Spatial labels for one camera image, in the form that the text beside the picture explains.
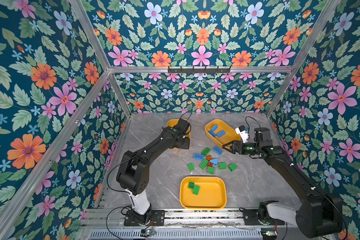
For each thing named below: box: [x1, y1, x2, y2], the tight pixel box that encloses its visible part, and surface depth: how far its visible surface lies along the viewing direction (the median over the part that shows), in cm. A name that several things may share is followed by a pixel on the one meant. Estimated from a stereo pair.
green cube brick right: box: [218, 162, 227, 170], surface depth 92 cm
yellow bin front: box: [179, 176, 227, 210], surface depth 82 cm
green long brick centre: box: [199, 159, 209, 170], surface depth 92 cm
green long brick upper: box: [201, 147, 211, 157], surface depth 100 cm
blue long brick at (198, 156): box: [193, 153, 205, 161], surface depth 96 cm
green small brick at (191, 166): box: [188, 163, 195, 171], surface depth 93 cm
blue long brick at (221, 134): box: [216, 130, 226, 138], surface depth 107 cm
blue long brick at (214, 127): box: [211, 124, 219, 132], surface depth 110 cm
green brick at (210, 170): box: [206, 166, 216, 175], surface depth 90 cm
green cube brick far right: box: [228, 163, 238, 172], surface depth 92 cm
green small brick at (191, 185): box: [188, 182, 195, 189], surface depth 84 cm
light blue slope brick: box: [209, 158, 219, 166], surface depth 93 cm
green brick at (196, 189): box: [192, 185, 201, 196], surface depth 85 cm
